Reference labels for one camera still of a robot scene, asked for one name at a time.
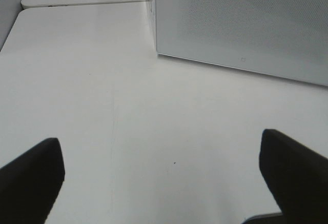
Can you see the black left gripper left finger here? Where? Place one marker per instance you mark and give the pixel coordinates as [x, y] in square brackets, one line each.
[30, 184]

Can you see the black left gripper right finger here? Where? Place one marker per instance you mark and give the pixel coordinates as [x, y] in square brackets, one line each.
[296, 177]

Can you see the white microwave door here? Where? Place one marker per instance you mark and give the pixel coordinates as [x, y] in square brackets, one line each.
[283, 38]

